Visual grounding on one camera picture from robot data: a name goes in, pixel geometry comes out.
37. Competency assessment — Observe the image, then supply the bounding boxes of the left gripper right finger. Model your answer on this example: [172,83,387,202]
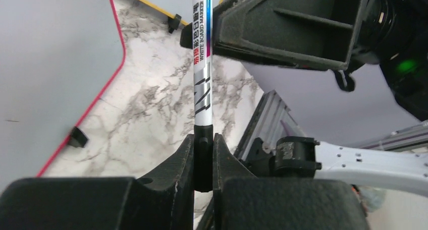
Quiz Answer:
[212,134,369,229]

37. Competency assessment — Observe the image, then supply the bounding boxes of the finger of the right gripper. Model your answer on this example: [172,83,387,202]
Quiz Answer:
[180,0,372,72]

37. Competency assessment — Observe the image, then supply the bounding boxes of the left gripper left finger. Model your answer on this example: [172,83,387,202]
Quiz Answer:
[1,134,194,229]

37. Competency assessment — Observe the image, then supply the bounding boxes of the white whiteboard marker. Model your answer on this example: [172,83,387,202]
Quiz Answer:
[192,0,212,126]

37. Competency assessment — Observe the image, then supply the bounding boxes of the red framed whiteboard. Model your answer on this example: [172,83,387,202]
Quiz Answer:
[1,0,125,189]

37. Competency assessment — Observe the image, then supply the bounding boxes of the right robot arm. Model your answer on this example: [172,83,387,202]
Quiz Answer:
[180,0,427,196]

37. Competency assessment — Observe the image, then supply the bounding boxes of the black whiteboard foot clip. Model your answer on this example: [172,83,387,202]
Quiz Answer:
[67,127,89,148]

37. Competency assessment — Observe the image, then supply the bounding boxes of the black yellow-board foot clip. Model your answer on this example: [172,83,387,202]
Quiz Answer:
[168,14,182,34]

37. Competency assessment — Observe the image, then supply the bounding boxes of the aluminium front frame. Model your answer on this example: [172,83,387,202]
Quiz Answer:
[234,90,427,161]

